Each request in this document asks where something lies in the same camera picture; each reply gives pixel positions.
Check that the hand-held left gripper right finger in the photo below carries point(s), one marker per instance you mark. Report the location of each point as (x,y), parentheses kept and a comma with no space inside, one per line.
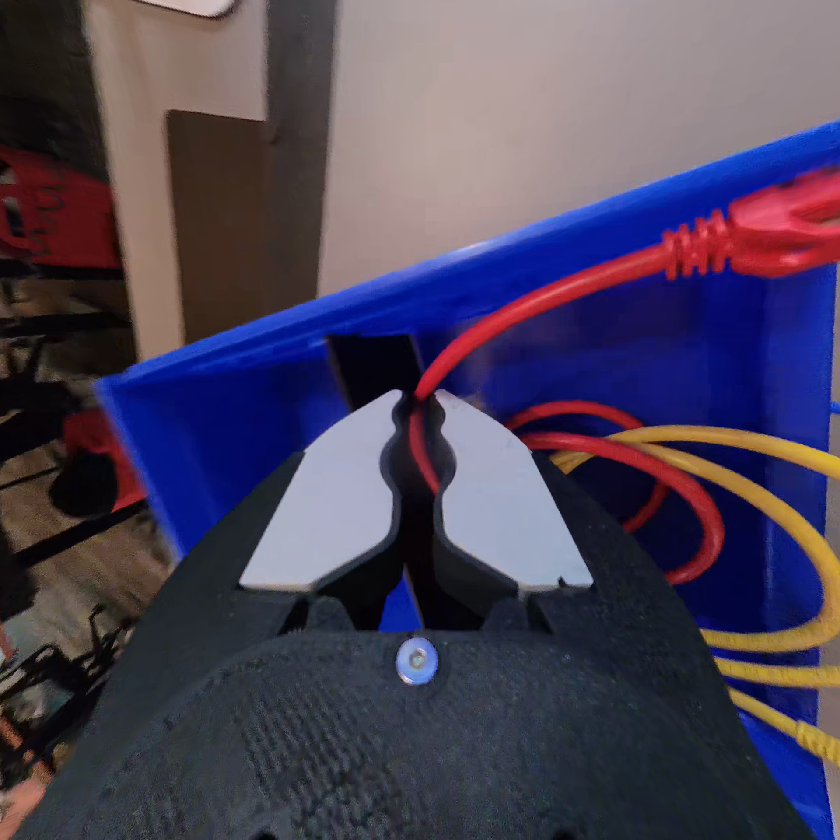
(512,518)

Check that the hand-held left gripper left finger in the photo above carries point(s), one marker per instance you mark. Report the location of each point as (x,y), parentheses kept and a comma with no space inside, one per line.
(328,512)

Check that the blue plastic bin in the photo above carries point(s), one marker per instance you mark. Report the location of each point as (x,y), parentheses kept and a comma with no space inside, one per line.
(262,420)

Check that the red trash bin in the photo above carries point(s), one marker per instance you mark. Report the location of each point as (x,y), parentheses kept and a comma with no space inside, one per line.
(111,459)

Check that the red plastic bin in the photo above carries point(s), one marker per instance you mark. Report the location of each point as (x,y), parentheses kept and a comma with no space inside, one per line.
(65,210)

